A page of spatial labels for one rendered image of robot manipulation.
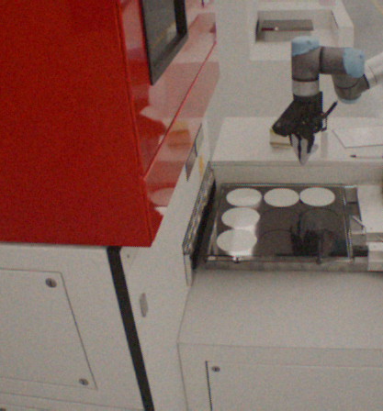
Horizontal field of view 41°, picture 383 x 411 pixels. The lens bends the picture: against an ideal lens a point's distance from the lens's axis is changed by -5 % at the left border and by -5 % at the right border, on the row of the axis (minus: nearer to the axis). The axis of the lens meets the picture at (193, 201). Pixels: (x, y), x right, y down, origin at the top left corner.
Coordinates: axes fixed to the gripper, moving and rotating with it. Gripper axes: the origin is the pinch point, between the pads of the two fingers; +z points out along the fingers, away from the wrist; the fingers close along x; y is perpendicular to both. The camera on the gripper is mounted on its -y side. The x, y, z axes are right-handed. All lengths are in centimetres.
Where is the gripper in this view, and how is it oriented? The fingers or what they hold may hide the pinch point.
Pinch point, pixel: (300, 161)
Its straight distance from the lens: 153.6
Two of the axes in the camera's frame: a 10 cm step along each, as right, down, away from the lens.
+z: 0.9, 8.6, 5.1
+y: 8.1, -3.6, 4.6
